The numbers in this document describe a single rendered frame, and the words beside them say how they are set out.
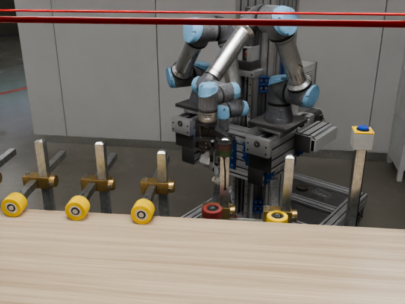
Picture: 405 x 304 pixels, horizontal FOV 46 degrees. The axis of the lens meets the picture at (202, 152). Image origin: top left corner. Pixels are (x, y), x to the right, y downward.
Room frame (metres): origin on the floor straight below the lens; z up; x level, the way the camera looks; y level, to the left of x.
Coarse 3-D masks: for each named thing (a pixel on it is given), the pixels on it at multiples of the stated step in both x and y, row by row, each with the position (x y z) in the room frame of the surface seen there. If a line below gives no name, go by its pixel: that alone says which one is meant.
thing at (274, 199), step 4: (272, 180) 1.96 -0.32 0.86; (276, 180) 1.96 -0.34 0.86; (272, 184) 1.92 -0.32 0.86; (276, 184) 1.92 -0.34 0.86; (272, 188) 1.88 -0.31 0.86; (276, 188) 1.88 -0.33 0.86; (272, 192) 1.84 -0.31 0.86; (276, 192) 1.84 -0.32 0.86; (272, 196) 1.81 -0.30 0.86; (276, 196) 1.81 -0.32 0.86; (272, 200) 1.77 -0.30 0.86; (276, 200) 1.77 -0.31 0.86; (272, 204) 1.73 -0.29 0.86; (276, 204) 1.73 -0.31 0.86
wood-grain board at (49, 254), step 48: (0, 240) 1.40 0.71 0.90; (48, 240) 1.40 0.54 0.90; (96, 240) 1.40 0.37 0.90; (144, 240) 1.40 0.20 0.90; (192, 240) 1.40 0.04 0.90; (240, 240) 1.40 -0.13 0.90; (288, 240) 1.40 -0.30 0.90; (336, 240) 1.40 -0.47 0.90; (384, 240) 1.40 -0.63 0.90; (0, 288) 1.14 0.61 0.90; (48, 288) 1.14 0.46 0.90; (96, 288) 1.14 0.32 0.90; (144, 288) 1.14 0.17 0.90; (192, 288) 1.14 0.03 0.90; (240, 288) 1.14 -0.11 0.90; (288, 288) 1.14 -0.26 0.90; (336, 288) 1.14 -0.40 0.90; (384, 288) 1.14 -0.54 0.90
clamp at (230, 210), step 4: (228, 204) 1.71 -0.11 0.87; (224, 208) 1.68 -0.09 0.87; (228, 208) 1.68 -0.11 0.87; (232, 208) 1.68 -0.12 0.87; (224, 212) 1.67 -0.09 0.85; (228, 212) 1.67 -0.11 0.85; (232, 212) 1.67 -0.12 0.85; (224, 216) 1.67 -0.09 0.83; (228, 216) 1.67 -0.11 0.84; (232, 216) 1.67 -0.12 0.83
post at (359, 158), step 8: (360, 152) 1.63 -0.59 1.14; (360, 160) 1.63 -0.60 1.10; (352, 168) 1.66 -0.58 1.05; (360, 168) 1.63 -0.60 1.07; (352, 176) 1.64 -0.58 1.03; (360, 176) 1.63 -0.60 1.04; (352, 184) 1.63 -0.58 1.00; (360, 184) 1.63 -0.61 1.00; (352, 192) 1.63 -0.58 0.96; (360, 192) 1.64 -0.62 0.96; (352, 200) 1.63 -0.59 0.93; (352, 208) 1.63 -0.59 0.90; (352, 216) 1.63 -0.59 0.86; (352, 224) 1.63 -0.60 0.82
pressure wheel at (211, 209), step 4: (208, 204) 1.64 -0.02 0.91; (212, 204) 1.64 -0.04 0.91; (216, 204) 1.64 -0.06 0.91; (204, 208) 1.61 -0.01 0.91; (208, 208) 1.62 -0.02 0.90; (212, 208) 1.61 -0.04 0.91; (216, 208) 1.62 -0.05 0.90; (220, 208) 1.61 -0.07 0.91; (204, 212) 1.59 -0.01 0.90; (208, 212) 1.58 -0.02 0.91; (212, 212) 1.58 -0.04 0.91; (216, 212) 1.58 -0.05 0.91; (220, 212) 1.59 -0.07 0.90; (204, 216) 1.59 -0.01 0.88; (208, 216) 1.58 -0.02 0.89; (212, 216) 1.58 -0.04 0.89; (216, 216) 1.58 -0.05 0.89; (220, 216) 1.59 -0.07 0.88
